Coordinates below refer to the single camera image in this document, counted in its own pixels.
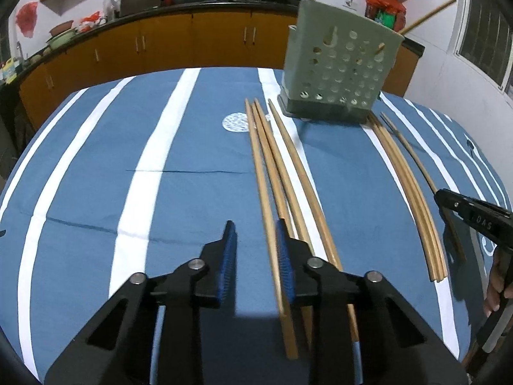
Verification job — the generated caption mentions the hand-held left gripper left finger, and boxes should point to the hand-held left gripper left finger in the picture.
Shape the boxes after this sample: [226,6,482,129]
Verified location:
[44,220,238,385]

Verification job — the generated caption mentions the stack of bowls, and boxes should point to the stack of bowls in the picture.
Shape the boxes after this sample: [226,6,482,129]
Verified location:
[47,19,78,47]

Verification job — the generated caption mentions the yellow dish soap bottle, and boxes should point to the yellow dish soap bottle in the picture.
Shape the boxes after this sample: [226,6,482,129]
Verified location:
[2,58,21,83]

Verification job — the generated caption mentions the barred window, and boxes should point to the barred window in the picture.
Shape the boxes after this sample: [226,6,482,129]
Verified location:
[455,0,513,95]

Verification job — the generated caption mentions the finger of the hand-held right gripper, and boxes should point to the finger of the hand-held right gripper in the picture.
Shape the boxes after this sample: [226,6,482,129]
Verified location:
[435,188,475,227]

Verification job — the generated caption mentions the brown kitchen counter cabinets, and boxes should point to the brown kitchen counter cabinets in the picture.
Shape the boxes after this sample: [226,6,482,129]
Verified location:
[18,0,425,129]

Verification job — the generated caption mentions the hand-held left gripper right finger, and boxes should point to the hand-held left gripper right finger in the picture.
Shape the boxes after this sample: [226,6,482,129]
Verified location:
[276,218,469,385]

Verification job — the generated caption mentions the red plastic bag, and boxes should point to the red plastic bag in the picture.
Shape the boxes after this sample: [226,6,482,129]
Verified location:
[15,2,39,39]

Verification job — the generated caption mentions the thin dark chopstick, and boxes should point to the thin dark chopstick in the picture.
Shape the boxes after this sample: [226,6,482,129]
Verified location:
[380,112,467,261]

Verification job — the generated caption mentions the green perforated chopstick holder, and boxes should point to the green perforated chopstick holder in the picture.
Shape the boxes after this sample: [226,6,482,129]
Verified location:
[278,0,405,125]

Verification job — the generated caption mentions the red and green packages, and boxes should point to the red and green packages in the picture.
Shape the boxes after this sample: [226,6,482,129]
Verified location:
[365,0,407,32]

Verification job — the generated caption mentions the blue white striped tablecloth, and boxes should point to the blue white striped tablecloth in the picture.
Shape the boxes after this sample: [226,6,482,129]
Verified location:
[0,67,513,385]

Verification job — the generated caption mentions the person's right hand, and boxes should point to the person's right hand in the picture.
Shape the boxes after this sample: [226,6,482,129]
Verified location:
[483,249,509,317]

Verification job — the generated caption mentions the red and white bag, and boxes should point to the red and white bag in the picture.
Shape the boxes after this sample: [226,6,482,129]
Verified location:
[78,12,108,33]

